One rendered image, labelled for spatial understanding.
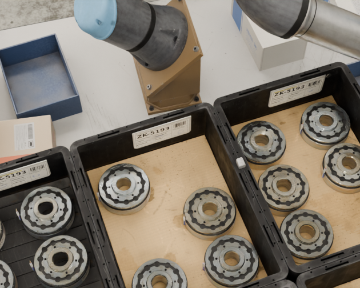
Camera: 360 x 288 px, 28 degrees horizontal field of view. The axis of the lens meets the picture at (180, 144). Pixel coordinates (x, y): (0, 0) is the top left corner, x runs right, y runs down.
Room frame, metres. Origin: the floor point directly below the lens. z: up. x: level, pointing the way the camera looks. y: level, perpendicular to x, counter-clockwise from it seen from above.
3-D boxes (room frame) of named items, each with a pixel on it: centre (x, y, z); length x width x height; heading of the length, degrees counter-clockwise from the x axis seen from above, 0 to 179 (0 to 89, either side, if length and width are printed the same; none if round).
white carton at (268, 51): (1.18, -0.22, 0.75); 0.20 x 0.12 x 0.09; 18
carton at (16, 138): (0.81, 0.34, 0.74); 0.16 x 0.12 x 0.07; 8
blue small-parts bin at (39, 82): (1.02, 0.34, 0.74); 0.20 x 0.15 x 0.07; 20
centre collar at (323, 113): (0.82, -0.31, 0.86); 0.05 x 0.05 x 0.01
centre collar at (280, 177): (0.66, -0.21, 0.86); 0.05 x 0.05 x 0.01
